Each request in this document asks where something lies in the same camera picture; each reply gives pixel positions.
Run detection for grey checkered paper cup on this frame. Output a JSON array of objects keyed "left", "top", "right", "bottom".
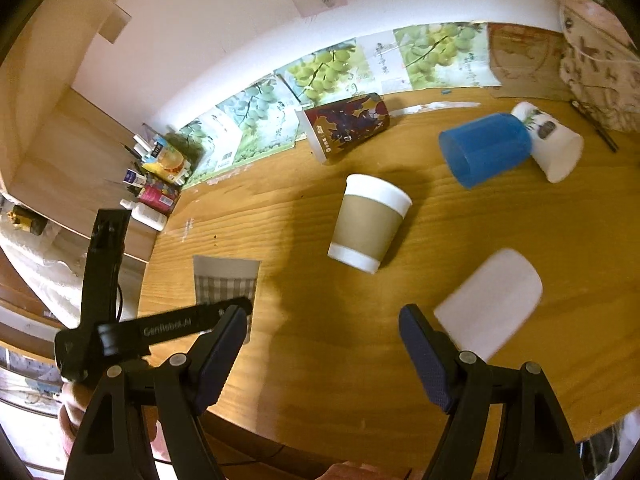
[{"left": 192, "top": 253, "right": 262, "bottom": 345}]

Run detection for plain white paper cup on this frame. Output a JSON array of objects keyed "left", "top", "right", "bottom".
[{"left": 434, "top": 248, "right": 542, "bottom": 362}]

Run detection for brown sleeve paper cup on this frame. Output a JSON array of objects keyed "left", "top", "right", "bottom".
[{"left": 328, "top": 174, "right": 412, "bottom": 274}]

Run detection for white printed paper cup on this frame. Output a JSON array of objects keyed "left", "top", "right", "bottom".
[{"left": 511, "top": 102, "right": 584, "bottom": 184}]

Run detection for blue plastic cup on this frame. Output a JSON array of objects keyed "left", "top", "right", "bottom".
[{"left": 438, "top": 113, "right": 533, "bottom": 188}]

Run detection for dark maroon patterned cup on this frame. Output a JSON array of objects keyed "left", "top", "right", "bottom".
[{"left": 296, "top": 93, "right": 390, "bottom": 164}]

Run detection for left hand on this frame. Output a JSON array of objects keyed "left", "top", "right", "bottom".
[{"left": 58, "top": 381, "right": 162, "bottom": 461}]

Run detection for white spray bottle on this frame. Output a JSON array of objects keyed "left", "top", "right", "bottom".
[{"left": 119, "top": 200, "right": 167, "bottom": 232}]

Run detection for pink red can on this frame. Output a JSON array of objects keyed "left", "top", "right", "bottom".
[{"left": 138, "top": 183, "right": 180, "bottom": 216}]

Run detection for grape picture poster strip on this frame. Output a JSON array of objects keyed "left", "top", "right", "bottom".
[{"left": 176, "top": 22, "right": 499, "bottom": 188}]

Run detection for patterned canvas bag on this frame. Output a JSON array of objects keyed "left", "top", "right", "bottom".
[{"left": 559, "top": 0, "right": 639, "bottom": 133}]

